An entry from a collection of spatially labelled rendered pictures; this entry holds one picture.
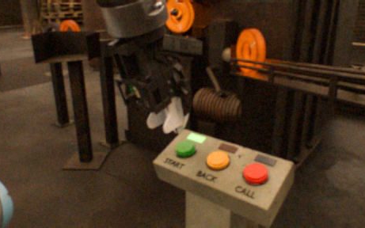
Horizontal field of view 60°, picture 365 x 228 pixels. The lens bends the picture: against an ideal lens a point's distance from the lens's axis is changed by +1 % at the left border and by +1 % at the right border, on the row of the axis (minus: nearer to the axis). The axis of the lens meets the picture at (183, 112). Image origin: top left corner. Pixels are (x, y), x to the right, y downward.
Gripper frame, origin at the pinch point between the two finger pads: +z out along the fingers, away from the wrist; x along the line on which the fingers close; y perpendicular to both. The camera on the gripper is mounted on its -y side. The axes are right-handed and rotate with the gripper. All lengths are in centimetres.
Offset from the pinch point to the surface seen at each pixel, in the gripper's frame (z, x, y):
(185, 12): 10, -55, -75
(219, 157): 5.5, 7.9, 0.0
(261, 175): 5.5, 16.2, 0.5
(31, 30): 158, -709, -297
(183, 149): 5.5, 0.1, 0.9
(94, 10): 66, -309, -206
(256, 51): 14, -12, -54
